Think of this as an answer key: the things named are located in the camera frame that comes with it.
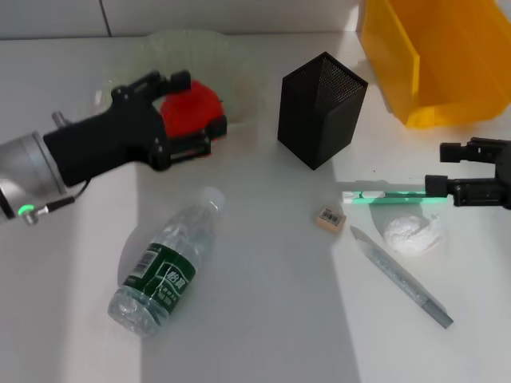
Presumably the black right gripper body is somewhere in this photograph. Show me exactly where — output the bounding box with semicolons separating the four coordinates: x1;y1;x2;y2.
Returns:
493;158;511;211

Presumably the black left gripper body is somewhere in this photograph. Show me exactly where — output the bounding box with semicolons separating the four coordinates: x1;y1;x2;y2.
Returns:
42;85;172;188

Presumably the red-orange fruit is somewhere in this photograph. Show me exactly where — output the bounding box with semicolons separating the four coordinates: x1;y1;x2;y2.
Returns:
158;78;227;141

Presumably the white paper ball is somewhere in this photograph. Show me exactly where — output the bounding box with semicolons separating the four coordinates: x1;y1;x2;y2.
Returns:
382;213;442;256

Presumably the green pen white cap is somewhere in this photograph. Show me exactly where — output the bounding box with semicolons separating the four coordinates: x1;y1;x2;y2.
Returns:
342;189;448;207

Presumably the beige eraser with barcode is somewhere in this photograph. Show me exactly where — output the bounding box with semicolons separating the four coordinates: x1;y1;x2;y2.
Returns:
314;205;347;231

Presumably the water bottle green label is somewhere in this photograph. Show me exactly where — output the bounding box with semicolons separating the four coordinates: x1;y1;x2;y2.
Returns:
107;185;227;338

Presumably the green glass fruit plate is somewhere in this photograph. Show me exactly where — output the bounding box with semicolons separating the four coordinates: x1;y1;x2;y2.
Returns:
93;30;267;128

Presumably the black mesh pen holder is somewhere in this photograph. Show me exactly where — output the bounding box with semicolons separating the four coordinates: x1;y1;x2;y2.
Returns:
277;50;369;172

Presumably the yellow plastic bin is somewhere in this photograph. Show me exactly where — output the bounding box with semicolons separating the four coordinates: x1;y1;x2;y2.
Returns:
361;0;511;129

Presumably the left gripper cable with plug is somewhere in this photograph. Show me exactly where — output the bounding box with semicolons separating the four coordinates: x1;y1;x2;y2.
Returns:
23;111;93;225

